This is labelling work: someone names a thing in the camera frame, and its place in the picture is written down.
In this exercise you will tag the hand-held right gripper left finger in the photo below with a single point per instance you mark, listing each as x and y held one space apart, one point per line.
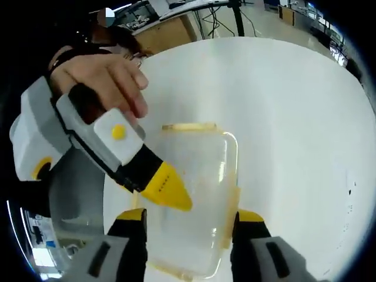
117 252

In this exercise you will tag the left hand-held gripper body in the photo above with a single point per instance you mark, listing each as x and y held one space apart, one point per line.
35 129

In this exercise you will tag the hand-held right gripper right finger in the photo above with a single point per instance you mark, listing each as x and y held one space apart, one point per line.
264 252

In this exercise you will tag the clear box with plastic buckle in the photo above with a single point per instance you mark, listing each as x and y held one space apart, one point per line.
191 199

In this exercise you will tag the person's left hand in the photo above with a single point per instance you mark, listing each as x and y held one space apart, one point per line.
100 73

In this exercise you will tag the white box with blue label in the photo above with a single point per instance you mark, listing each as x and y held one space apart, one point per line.
47 238

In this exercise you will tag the side table with black legs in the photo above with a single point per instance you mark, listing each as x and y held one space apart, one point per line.
235 17

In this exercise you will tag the yellow crate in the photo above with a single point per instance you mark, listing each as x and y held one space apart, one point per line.
286 14

